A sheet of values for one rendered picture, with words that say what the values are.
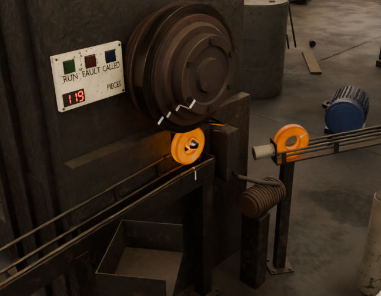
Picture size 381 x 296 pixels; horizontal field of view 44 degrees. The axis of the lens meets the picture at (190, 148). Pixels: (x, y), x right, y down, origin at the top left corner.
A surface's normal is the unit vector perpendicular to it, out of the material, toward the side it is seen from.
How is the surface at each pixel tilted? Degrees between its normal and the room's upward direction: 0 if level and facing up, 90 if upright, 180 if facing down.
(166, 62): 67
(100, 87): 90
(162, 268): 5
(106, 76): 90
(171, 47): 53
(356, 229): 0
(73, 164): 0
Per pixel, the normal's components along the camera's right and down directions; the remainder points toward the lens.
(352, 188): -0.02, -0.90
